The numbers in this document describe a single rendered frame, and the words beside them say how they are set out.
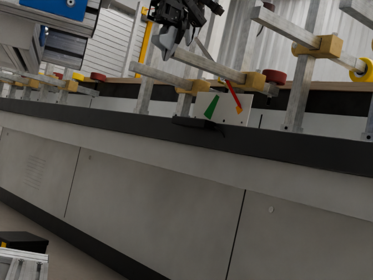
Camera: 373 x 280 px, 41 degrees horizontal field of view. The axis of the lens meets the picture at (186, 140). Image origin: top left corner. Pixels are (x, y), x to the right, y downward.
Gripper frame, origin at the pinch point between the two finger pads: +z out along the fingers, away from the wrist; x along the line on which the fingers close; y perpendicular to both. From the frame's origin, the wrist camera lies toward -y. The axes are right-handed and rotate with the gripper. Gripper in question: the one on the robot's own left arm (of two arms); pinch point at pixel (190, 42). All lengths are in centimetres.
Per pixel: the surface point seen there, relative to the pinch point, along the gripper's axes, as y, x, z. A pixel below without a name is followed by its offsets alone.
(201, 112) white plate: -8.4, -3.0, 22.3
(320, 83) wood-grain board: -42.5, -13.1, 6.1
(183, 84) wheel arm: 0.2, -2.0, 13.9
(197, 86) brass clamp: -3.8, -4.6, 13.8
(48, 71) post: 119, -51, 8
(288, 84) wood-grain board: -30.6, -17.4, 6.6
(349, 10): -62, 41, 2
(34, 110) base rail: 119, -48, 30
